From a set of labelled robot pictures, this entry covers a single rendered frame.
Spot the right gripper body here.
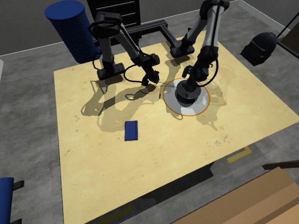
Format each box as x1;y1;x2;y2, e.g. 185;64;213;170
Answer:
144;67;159;83

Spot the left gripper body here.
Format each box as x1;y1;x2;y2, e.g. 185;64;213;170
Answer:
182;65;196;77

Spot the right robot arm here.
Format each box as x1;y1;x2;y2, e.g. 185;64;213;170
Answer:
92;12;160;79

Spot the grey perforated disc with centre hole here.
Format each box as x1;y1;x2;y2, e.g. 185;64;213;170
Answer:
175;80;201;104

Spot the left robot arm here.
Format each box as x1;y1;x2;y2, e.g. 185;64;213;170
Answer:
171;0;230;87

